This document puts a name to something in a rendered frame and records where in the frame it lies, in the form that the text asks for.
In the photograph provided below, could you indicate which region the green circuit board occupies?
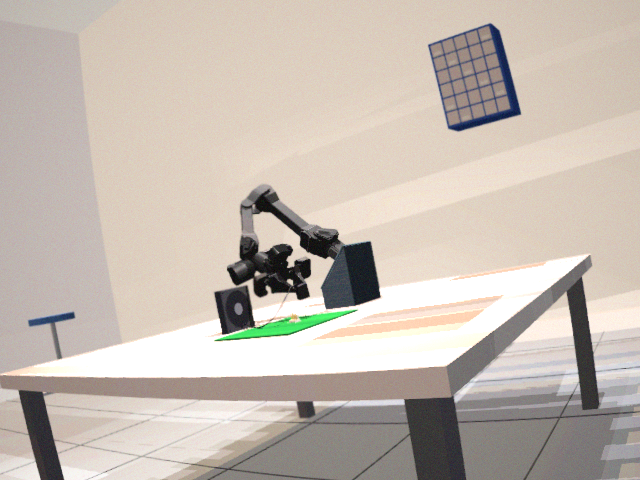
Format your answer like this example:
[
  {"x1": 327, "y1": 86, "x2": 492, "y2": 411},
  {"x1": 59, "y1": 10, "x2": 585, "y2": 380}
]
[{"x1": 214, "y1": 310, "x2": 358, "y2": 342}]

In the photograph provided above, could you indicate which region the black cable with plug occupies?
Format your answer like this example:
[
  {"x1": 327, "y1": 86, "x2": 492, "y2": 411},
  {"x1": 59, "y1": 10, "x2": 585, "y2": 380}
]
[{"x1": 242, "y1": 283, "x2": 310, "y2": 328}]

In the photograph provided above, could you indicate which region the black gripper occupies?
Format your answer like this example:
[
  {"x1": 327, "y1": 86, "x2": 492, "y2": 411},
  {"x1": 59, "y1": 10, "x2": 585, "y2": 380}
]
[{"x1": 252, "y1": 256, "x2": 311, "y2": 298}]

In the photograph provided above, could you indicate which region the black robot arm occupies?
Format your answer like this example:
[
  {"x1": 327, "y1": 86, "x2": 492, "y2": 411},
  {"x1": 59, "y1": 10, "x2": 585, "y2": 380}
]
[{"x1": 227, "y1": 183, "x2": 345, "y2": 286}]

